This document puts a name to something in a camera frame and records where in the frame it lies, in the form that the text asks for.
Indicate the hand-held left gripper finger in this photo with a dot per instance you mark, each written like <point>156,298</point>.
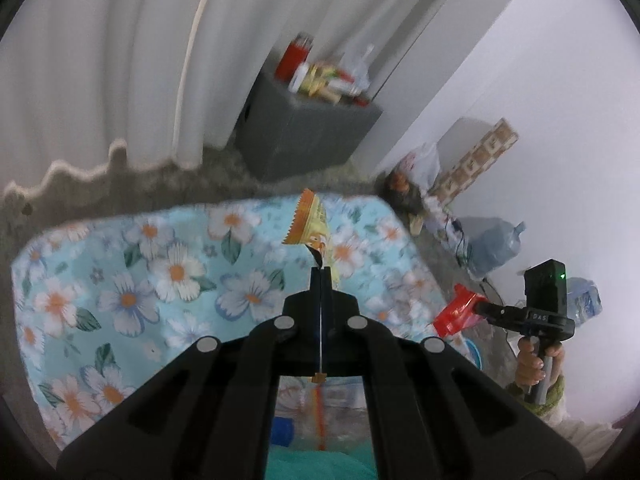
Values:
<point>315,310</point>
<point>325,310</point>

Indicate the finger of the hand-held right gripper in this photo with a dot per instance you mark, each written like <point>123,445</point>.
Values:
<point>491,310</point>

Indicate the red snack wrapper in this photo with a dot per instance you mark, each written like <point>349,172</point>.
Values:
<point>454,314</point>

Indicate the blue plastic basin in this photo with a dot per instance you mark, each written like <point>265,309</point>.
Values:
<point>474,355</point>

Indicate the yellow snack wrapper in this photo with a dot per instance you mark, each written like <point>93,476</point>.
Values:
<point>309,222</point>

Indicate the person's right forearm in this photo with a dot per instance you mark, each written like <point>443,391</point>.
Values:
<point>542,402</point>

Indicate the person's right hand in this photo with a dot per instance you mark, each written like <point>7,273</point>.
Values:
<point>529,367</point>

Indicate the pack of water bottles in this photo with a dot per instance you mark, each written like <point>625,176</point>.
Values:
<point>584,301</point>

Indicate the large blue water jug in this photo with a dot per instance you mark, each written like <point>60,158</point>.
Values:
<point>492,247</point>

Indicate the small cardboard piece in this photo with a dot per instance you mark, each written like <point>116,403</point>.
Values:
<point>416,224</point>

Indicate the dark furry thing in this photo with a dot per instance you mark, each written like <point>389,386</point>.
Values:
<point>402,192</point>

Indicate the patterned cardboard board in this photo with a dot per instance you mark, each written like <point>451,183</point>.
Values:
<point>475,162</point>

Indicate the white plastic bag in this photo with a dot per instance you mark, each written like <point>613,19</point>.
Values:
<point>420,164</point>

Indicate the floral blue bed sheet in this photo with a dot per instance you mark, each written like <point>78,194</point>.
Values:
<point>150,280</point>

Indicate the grey cabinet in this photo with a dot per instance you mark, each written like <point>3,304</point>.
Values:
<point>295,132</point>

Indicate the small white bottle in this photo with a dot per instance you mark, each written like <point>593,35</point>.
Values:
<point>298,79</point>

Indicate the clear plastic bottle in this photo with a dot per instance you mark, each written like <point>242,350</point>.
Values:
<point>361,67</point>

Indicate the red thermos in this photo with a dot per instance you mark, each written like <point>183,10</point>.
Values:
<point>294,55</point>

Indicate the white curtain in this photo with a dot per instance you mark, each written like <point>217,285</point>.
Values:
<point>110,60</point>

